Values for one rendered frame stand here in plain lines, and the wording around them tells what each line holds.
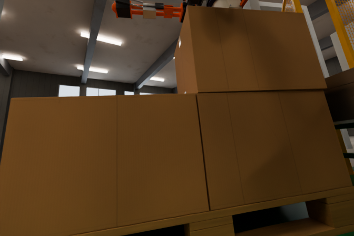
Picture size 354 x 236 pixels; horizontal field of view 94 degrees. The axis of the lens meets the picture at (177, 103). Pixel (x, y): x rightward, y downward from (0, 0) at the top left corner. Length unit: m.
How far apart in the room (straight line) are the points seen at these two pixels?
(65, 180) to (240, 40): 0.81
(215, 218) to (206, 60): 0.56
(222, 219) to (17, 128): 0.69
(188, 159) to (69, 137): 0.38
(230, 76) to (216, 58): 0.09
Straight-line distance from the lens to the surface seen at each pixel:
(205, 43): 0.74
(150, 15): 1.03
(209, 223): 0.65
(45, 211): 0.65
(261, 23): 0.93
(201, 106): 0.62
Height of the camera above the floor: 0.36
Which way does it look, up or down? 14 degrees up
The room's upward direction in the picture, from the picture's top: 5 degrees counter-clockwise
